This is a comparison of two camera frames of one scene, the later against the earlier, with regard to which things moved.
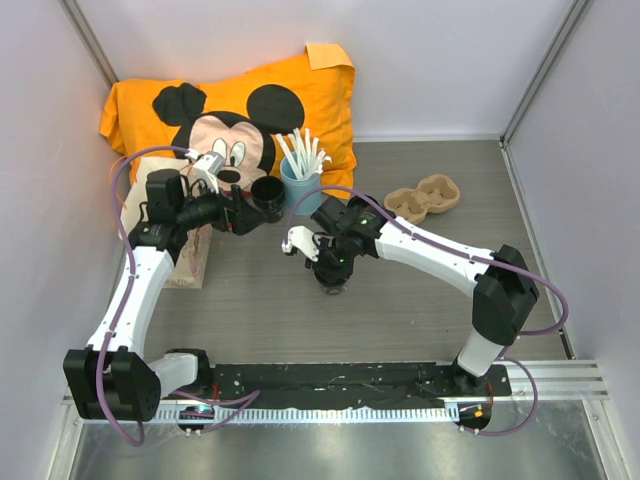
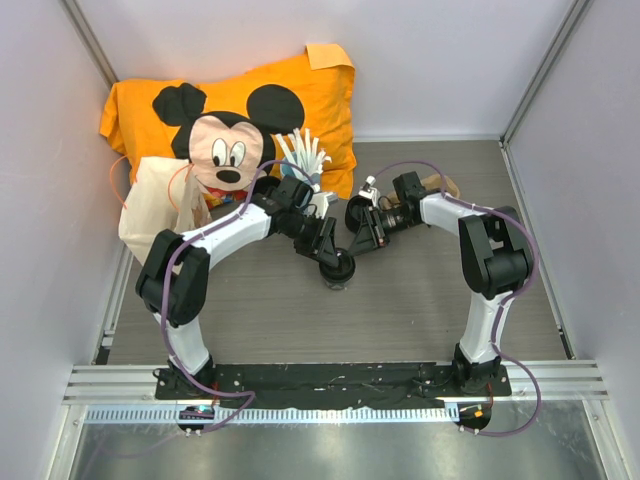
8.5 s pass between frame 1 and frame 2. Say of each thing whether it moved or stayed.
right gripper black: moved
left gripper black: moved
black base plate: stayed
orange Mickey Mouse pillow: stayed
